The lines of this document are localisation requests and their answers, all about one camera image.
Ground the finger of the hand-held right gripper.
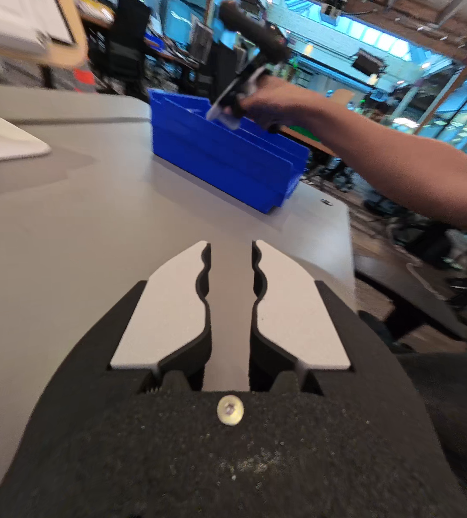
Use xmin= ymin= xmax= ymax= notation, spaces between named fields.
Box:
xmin=216 ymin=109 xmax=243 ymax=131
xmin=205 ymin=77 xmax=245 ymax=123

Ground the black office chair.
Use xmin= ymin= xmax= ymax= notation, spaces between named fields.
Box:
xmin=107 ymin=0 xmax=152 ymax=94

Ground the instruction sheet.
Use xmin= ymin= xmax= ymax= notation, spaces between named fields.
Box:
xmin=0 ymin=0 xmax=75 ymax=46

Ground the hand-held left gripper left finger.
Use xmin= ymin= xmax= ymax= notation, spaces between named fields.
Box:
xmin=110 ymin=241 xmax=212 ymax=391

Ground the wooden white document stand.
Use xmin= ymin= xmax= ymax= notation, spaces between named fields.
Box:
xmin=0 ymin=0 xmax=89 ymax=165

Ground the blue plastic bin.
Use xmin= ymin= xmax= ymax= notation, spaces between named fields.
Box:
xmin=148 ymin=89 xmax=311 ymax=214

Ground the wooden work table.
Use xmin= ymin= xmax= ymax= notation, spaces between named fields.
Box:
xmin=277 ymin=125 xmax=340 ymax=157

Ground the stack of green bins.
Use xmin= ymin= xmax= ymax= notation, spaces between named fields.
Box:
xmin=289 ymin=125 xmax=320 ymax=143

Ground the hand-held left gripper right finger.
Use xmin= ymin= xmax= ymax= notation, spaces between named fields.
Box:
xmin=249 ymin=240 xmax=352 ymax=391

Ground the person's right forearm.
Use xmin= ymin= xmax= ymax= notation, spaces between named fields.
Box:
xmin=319 ymin=101 xmax=467 ymax=240

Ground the person's right hand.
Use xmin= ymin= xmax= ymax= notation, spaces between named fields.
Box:
xmin=238 ymin=76 xmax=332 ymax=134

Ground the grey desk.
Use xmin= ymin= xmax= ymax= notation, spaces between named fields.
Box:
xmin=0 ymin=83 xmax=358 ymax=506

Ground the black studio light panel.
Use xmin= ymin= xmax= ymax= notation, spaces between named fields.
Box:
xmin=352 ymin=49 xmax=387 ymax=76

